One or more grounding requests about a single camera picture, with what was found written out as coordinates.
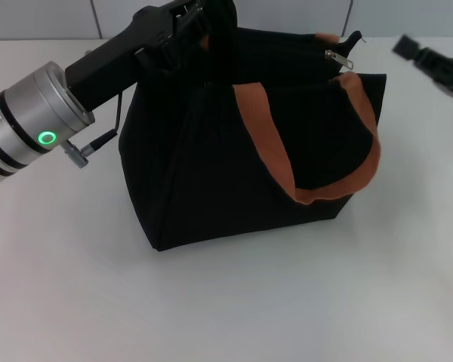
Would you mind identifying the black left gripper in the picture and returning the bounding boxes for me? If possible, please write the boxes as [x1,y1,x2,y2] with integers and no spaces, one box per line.
[64,0,213,114]

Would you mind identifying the silver zipper pull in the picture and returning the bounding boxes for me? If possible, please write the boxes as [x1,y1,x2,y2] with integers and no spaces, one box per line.
[324,48,355,72]

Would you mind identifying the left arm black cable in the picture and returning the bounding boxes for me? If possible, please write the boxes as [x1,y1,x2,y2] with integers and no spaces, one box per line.
[63,94,122,170]

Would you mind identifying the black bag with brown handles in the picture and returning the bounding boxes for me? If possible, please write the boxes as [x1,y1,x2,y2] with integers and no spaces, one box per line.
[117,0,388,253]

